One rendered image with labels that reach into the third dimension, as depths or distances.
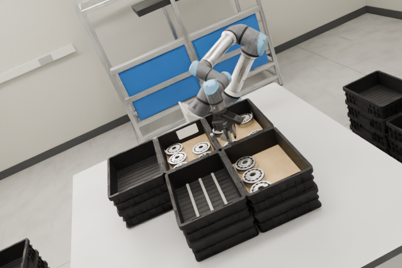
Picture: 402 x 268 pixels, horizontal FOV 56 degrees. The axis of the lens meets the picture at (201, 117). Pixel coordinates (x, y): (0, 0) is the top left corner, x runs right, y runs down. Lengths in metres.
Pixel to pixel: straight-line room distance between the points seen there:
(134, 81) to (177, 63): 0.47
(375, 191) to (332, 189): 0.18
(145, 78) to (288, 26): 2.23
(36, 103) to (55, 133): 0.43
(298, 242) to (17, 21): 3.76
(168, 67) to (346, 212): 2.57
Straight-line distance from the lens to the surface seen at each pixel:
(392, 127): 2.56
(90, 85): 4.72
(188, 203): 1.81
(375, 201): 1.77
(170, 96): 3.94
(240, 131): 2.15
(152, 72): 3.83
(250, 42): 2.17
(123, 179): 2.20
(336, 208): 1.76
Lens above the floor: 1.95
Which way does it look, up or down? 27 degrees down
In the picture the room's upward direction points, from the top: 22 degrees counter-clockwise
